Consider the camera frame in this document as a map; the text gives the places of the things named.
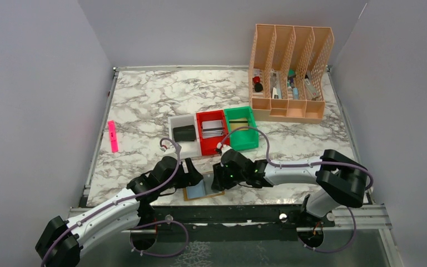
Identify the white cards stack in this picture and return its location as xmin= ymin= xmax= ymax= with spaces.
xmin=201 ymin=120 xmax=224 ymax=139

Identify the gold card with stripe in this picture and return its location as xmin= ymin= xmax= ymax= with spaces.
xmin=229 ymin=117 xmax=249 ymax=131

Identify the pink highlighter marker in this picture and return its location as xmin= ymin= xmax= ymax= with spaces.
xmin=107 ymin=120 xmax=119 ymax=153

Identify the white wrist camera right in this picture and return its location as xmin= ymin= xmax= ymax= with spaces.
xmin=219 ymin=144 xmax=232 ymax=155

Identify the peach plastic desk organizer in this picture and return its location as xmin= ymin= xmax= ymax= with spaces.
xmin=248 ymin=24 xmax=335 ymax=123

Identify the white plastic bin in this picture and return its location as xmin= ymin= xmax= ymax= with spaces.
xmin=168 ymin=114 xmax=201 ymax=159

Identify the green plastic bin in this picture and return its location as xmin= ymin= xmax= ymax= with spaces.
xmin=224 ymin=106 xmax=259 ymax=151

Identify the red and black stamp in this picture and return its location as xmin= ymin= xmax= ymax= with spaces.
xmin=252 ymin=76 xmax=264 ymax=92

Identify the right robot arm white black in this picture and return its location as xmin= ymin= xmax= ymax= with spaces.
xmin=211 ymin=147 xmax=371 ymax=219

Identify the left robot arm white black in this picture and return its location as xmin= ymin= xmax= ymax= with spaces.
xmin=35 ymin=156 xmax=203 ymax=266

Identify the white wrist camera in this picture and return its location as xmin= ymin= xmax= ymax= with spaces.
xmin=219 ymin=144 xmax=232 ymax=155
xmin=162 ymin=144 xmax=181 ymax=159

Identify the yellow-brown card holder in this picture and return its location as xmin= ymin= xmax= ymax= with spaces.
xmin=183 ymin=171 xmax=225 ymax=201

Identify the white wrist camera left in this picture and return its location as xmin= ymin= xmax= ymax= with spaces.
xmin=162 ymin=144 xmax=181 ymax=159

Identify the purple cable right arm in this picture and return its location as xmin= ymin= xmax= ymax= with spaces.
xmin=216 ymin=126 xmax=374 ymax=190

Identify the red plastic bin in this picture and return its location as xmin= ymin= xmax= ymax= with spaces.
xmin=196 ymin=110 xmax=229 ymax=156

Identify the black card in white bin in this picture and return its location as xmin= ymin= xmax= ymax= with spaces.
xmin=172 ymin=125 xmax=197 ymax=142

